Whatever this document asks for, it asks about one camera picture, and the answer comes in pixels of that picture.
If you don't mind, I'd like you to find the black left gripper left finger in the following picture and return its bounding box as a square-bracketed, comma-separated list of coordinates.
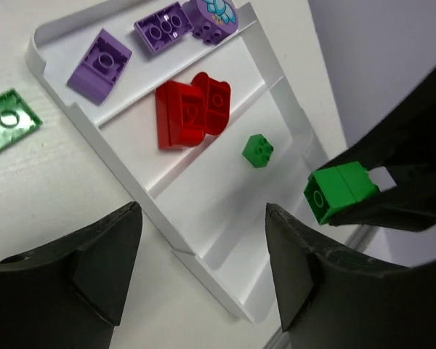
[0, 201, 142, 348]

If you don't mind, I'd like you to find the green rounded lego piece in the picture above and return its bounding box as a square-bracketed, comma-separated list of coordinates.
[304, 161, 380, 225]

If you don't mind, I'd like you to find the red lego brick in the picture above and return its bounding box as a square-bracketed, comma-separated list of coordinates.
[156, 80, 205, 150]

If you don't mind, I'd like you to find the green lego plate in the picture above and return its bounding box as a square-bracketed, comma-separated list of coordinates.
[0, 89, 43, 152]

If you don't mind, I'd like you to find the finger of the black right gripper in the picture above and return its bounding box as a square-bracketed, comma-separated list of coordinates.
[328, 188, 436, 233]
[322, 66, 436, 185]

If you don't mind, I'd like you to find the red flower lego piece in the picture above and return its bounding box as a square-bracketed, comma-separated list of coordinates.
[192, 72, 231, 136]

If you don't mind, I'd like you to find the dark purple lego brick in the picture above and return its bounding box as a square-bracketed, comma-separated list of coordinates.
[133, 1, 193, 56]

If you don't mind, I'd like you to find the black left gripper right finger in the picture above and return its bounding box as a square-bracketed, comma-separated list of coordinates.
[265, 204, 436, 348]

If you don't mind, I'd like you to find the white divided tray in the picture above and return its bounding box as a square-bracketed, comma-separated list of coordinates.
[25, 1, 327, 324]

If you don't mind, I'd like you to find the purple flower lego piece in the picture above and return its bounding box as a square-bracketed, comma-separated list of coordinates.
[182, 0, 238, 45]

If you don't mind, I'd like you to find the small green lego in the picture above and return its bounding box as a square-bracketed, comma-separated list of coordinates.
[242, 134, 274, 168]

